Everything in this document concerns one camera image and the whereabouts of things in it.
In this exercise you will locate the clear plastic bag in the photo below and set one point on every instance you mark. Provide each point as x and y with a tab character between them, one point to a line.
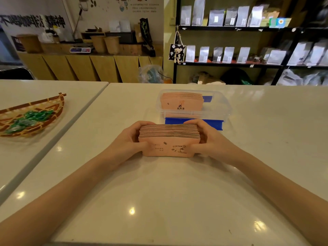
151	74

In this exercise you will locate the hanging teddy bear bag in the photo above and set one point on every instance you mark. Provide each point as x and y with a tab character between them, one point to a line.
176	53

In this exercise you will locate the blue plastic lid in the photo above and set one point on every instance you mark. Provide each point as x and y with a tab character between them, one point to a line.
176	121

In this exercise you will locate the person's left hand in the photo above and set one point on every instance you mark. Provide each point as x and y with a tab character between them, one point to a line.
123	146

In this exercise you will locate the pile of white plastic bags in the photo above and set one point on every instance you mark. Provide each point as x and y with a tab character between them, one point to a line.
302	78

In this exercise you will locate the row of white coffee bags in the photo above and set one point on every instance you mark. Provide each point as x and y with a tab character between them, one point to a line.
307	53

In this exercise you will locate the blue green box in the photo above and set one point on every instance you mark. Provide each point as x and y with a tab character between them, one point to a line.
279	22

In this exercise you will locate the black metal shelf rack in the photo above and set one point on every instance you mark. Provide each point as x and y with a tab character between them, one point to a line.
230	29

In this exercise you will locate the person's left thumb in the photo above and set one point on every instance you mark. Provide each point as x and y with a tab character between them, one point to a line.
143	146

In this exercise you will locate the clear plastic container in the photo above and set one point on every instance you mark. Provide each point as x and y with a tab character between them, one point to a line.
217	107

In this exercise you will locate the person's right thumb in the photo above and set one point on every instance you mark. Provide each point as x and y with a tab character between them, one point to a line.
195	149

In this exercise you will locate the person's left forearm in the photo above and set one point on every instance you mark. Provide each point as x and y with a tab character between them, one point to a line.
59	197

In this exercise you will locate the digital weighing scale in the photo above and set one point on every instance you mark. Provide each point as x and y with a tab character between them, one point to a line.
80	49

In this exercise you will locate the white card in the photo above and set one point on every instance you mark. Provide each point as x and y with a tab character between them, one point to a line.
125	26
114	26

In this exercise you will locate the woven bamboo basket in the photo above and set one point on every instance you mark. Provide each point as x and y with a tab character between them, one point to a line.
46	120

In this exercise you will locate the black box appliance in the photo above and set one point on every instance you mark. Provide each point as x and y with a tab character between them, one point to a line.
120	37

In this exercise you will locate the pile of green wrapped candies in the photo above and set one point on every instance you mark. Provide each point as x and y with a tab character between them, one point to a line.
28	120

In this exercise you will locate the person's right forearm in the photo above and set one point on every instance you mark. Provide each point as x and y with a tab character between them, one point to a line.
276	192

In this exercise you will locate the wooden bucket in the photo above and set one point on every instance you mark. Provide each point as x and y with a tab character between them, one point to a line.
112	45
30	44
99	44

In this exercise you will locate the white wall banner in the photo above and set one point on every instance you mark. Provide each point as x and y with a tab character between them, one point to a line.
28	23

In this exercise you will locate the row of silver coffee bags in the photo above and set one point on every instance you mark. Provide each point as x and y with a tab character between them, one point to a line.
228	55
216	17

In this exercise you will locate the wooden counter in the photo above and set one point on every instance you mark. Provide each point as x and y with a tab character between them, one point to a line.
82	66

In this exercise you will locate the person's right hand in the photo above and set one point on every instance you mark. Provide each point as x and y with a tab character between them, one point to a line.
215	146

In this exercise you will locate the stack of pink cup sleeves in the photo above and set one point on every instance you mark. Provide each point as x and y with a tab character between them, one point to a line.
182	102
169	140

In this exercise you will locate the black chair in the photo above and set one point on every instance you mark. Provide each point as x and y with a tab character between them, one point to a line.
15	73

